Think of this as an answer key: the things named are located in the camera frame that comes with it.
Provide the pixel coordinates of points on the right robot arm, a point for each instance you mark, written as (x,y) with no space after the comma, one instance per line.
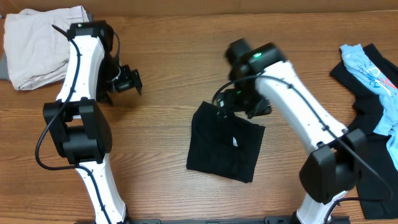
(263,78)

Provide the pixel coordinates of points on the folded beige trousers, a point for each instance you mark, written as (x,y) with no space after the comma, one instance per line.
(36,53)

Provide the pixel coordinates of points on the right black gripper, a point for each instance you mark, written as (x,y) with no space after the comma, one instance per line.
(259,109)

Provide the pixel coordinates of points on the grey folded cloth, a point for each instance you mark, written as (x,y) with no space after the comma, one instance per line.
(4,74)

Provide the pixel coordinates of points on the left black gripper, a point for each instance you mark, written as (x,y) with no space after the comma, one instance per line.
(132,79)

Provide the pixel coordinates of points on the black garment at right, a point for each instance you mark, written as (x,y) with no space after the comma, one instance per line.
(378,191)

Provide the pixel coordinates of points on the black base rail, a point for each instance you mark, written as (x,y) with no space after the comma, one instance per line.
(214,221)

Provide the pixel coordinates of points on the light blue printed shirt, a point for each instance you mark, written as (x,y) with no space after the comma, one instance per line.
(365,70)

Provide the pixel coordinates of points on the black t-shirt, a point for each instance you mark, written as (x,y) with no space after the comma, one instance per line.
(227,147)

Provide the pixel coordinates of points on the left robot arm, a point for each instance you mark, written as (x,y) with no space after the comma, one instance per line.
(78,127)

